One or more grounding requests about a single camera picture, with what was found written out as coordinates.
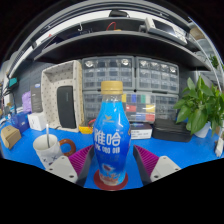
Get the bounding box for blue drink bottle gold cap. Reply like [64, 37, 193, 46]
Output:
[92, 80, 132, 187]

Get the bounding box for dark grey upright carton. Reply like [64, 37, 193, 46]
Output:
[30, 84, 44, 114]

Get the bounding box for small brown cardboard box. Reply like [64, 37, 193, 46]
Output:
[0, 124, 22, 150]

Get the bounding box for white perforated tray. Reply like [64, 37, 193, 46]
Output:
[40, 59, 85, 134]

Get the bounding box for flat round red coaster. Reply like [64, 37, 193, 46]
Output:
[93, 169, 129, 192]

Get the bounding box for teal wall bin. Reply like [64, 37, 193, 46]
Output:
[8, 77, 19, 88]

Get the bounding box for dark wall shelf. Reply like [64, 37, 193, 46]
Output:
[33, 30, 212, 72]

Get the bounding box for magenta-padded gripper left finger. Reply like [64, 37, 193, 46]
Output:
[45, 144, 95, 188]

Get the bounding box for white shelf unit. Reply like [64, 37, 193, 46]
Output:
[188, 21, 224, 91]

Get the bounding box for black overhead camera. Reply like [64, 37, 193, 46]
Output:
[108, 9, 130, 18]

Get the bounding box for black rounded speaker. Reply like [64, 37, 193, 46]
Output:
[56, 85, 77, 130]

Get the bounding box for grey small-parts drawer cabinet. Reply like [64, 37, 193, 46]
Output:
[154, 93, 179, 122]
[81, 55, 136, 92]
[134, 56, 180, 94]
[82, 90, 104, 126]

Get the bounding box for blue carton box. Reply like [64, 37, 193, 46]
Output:
[10, 111, 31, 134]

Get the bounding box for white carton box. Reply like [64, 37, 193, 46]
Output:
[27, 111, 48, 132]

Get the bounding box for yellow meter with red cables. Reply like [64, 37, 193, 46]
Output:
[105, 21, 118, 32]

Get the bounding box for flat black case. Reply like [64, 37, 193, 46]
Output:
[151, 118, 194, 143]

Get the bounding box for white mug brown handle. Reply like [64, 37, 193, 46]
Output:
[32, 133, 77, 170]

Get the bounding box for white power adapter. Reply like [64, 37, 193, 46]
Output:
[214, 136, 224, 158]

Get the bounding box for clear organizer box coloured parts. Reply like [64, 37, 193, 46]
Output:
[121, 93, 157, 124]

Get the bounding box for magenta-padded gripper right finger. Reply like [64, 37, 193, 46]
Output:
[132, 144, 183, 186]

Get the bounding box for green potted plant white pot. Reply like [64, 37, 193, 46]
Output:
[173, 75, 224, 139]

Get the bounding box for metal spoon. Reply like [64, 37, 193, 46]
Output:
[45, 123, 52, 149]

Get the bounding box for white oscilloscope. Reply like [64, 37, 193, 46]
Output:
[144, 17, 188, 46]

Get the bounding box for yellow multimeter red leads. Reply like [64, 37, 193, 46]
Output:
[78, 118, 98, 135]

